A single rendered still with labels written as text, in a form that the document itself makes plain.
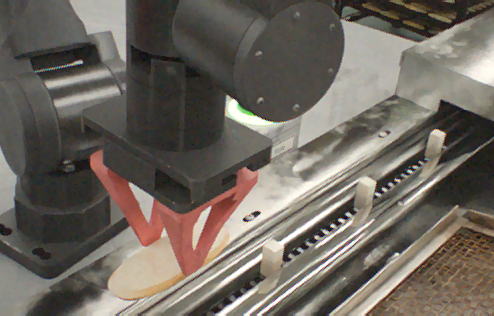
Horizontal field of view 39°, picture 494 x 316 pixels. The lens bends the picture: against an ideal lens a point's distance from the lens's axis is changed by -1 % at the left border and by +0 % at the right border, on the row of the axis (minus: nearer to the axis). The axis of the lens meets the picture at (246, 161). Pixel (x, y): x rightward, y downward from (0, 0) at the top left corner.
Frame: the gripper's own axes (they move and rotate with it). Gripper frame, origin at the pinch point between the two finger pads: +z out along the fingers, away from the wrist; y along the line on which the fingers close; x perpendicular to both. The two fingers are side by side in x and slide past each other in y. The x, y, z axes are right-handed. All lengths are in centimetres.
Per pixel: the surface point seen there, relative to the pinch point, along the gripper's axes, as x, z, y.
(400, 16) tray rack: 233, 70, -106
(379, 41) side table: 68, 11, -24
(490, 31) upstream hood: 61, 1, -5
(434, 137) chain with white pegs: 39.1, 6.7, -0.1
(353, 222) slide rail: 21.7, 8.4, 1.4
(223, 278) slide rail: 7.5, 8.4, -1.6
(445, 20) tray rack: 224, 62, -82
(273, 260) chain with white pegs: 11.1, 7.3, 0.5
